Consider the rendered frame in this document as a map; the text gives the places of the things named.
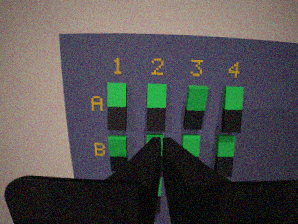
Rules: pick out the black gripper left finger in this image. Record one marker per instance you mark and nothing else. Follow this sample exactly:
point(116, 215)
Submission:
point(129, 196)

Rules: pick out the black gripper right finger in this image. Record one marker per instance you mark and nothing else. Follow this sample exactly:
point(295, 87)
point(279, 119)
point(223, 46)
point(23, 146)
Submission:
point(197, 194)

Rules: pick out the blue-grey switch panel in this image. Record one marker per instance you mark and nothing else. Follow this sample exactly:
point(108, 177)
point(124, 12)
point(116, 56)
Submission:
point(231, 102)

